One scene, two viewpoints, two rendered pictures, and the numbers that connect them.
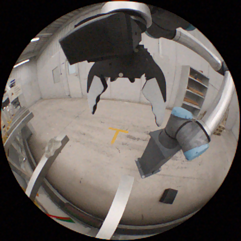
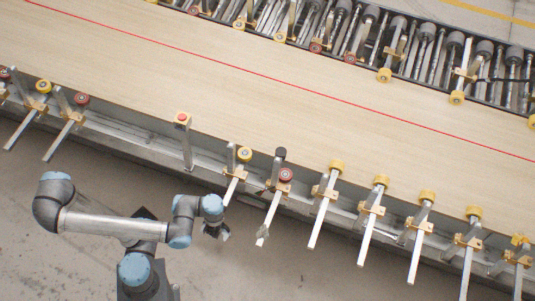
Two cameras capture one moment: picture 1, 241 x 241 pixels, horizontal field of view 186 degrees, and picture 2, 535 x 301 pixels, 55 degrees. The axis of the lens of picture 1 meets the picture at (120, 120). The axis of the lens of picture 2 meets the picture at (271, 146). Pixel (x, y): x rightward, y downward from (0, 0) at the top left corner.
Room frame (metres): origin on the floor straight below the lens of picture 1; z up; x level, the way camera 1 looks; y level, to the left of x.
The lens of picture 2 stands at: (1.10, 0.17, 3.35)
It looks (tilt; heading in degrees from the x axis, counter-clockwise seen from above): 58 degrees down; 177
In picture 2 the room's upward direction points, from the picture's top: 7 degrees clockwise
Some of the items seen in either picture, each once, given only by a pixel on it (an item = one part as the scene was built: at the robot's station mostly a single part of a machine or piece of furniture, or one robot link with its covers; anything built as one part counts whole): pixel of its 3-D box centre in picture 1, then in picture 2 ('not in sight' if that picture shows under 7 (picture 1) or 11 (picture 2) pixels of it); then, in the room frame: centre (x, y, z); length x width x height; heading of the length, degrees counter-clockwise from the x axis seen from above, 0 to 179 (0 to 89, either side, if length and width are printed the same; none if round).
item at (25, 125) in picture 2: not in sight; (28, 120); (-0.52, -1.16, 0.81); 0.44 x 0.03 x 0.04; 164
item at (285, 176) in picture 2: not in sight; (284, 178); (-0.25, 0.32, 0.85); 0.08 x 0.08 x 0.11
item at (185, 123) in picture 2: not in sight; (183, 121); (-0.35, -0.22, 1.18); 0.07 x 0.07 x 0.08; 74
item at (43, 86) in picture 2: not in sight; (45, 89); (-0.71, -1.11, 0.85); 0.08 x 0.08 x 0.11
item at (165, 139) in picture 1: (170, 135); (140, 280); (0.31, -0.39, 0.65); 0.19 x 0.19 x 0.10
